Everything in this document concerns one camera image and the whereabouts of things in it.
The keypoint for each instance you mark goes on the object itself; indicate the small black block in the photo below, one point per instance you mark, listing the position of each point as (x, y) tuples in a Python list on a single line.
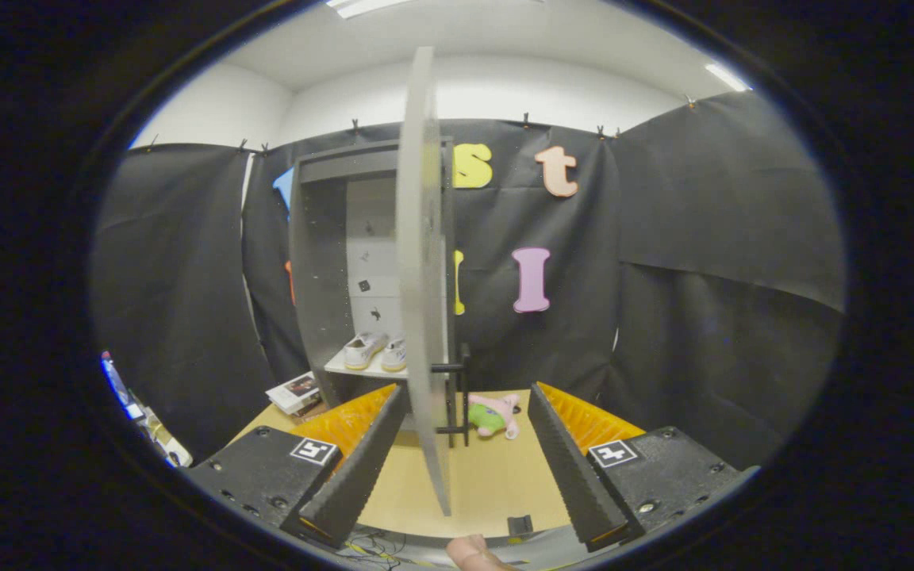
[(519, 525)]

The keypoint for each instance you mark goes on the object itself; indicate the dark grey shoe cabinet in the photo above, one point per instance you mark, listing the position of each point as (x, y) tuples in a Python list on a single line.
[(318, 277)]

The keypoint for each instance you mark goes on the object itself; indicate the black backdrop cloth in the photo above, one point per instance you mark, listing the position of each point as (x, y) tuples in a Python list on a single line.
[(703, 277)]

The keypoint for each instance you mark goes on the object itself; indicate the white shoe with yellow sole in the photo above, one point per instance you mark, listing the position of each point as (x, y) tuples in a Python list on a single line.
[(363, 349)]

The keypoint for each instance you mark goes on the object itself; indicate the blue and white clutter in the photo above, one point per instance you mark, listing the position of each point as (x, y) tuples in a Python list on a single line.
[(171, 452)]

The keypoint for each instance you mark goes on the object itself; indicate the brown book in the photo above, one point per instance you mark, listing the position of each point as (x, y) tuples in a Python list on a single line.
[(312, 410)]

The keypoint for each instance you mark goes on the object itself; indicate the white shoe with striped side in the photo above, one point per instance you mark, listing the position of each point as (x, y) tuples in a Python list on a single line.
[(395, 355)]

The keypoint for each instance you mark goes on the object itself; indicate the narrow ceiling light strip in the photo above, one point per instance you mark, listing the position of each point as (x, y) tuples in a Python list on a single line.
[(727, 78)]

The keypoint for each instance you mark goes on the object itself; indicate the beige shoe cabinet door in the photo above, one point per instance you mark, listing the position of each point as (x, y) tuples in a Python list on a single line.
[(423, 277)]

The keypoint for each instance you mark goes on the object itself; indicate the pink and green plush toy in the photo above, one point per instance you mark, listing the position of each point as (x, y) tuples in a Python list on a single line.
[(493, 414)]

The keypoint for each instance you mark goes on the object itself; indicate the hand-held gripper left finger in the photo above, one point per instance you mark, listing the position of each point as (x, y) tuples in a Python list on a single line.
[(362, 468)]

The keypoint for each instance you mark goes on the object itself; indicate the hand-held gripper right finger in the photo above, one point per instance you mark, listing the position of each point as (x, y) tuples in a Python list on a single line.
[(572, 468)]

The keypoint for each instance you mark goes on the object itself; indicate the long ceiling light panel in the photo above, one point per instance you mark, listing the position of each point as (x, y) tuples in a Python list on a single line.
[(366, 6)]

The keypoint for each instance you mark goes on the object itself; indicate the white book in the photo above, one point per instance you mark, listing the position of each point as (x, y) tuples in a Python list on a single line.
[(294, 388)]

